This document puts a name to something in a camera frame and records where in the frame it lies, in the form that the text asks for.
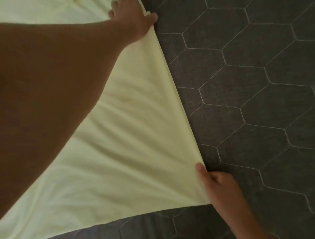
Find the pale yellow bed sheet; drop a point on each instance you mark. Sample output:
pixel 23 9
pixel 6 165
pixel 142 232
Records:
pixel 123 147

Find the dark grey mattress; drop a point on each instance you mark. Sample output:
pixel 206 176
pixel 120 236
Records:
pixel 246 98

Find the person's left hand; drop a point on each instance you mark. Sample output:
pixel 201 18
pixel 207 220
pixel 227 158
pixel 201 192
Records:
pixel 133 19

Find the person's right hand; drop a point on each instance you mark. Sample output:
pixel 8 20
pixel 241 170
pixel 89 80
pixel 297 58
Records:
pixel 224 192

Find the person's left forearm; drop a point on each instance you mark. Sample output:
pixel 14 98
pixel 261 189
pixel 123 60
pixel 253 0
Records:
pixel 49 86

